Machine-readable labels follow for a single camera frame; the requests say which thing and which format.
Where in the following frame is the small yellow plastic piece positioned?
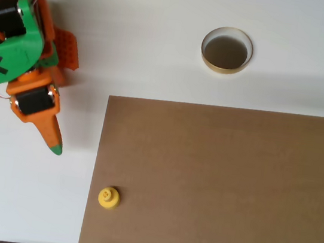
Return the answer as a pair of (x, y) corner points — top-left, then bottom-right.
(96, 185), (123, 212)

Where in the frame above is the round bowl with gold rim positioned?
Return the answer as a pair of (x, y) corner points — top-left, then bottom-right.
(198, 23), (257, 78)

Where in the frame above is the brown rectangular board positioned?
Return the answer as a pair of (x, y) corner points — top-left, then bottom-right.
(77, 85), (324, 243)

